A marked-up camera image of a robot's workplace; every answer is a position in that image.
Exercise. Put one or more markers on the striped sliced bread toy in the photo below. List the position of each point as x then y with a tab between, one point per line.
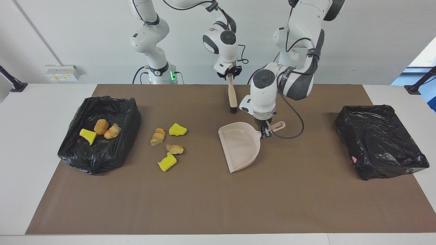
158	136

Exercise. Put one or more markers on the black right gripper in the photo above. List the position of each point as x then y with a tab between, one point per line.
231	70

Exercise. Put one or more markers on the brown table mat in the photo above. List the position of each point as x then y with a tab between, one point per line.
218	211

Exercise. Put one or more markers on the brown bread roll toy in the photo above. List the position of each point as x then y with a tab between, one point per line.
101	126

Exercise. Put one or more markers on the bright window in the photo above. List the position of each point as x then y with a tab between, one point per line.
425	58

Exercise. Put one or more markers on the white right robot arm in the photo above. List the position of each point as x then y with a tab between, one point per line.
221	41

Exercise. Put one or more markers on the small striped croissant toy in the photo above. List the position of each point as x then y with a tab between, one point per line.
175	149

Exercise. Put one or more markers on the yellow sponge piece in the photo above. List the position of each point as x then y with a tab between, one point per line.
177	130
167	163
88	135

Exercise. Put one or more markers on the white wall conduit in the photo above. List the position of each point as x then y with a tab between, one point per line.
34	30

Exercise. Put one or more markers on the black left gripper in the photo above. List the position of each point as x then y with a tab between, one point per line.
264	119

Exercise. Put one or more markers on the beige plastic dustpan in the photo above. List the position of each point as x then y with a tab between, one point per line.
240	146

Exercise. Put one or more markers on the black bag lined bin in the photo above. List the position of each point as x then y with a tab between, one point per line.
98	156

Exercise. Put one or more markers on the beige hand brush black bristles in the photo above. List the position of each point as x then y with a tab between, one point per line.
232	97

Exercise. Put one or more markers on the pale crusty bread toy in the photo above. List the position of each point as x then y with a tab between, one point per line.
112	131

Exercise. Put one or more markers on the black bag bin pink spot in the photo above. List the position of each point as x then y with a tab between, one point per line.
378	143

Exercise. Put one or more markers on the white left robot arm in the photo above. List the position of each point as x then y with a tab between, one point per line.
264	92

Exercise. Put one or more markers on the white wall socket box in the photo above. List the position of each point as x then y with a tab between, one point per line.
61	73

